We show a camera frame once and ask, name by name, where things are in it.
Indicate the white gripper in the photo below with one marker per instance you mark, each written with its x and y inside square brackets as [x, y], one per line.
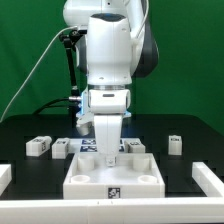
[107, 133]

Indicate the white square table top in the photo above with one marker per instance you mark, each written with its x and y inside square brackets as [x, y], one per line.
[135, 175]

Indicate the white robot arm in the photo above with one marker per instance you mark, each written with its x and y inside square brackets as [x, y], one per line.
[114, 43]

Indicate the white left fence piece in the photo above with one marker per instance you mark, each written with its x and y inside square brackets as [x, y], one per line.
[5, 176]

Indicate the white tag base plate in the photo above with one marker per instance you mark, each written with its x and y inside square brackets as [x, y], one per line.
[89, 145]

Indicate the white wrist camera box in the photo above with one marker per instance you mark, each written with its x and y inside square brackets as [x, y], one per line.
[84, 124]

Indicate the white front fence rail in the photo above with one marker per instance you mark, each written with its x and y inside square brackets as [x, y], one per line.
[113, 211]

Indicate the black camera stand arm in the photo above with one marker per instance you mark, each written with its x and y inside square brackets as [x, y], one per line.
[69, 45]

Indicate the grey camera on stand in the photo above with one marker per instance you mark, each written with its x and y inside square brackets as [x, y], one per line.
[78, 32]

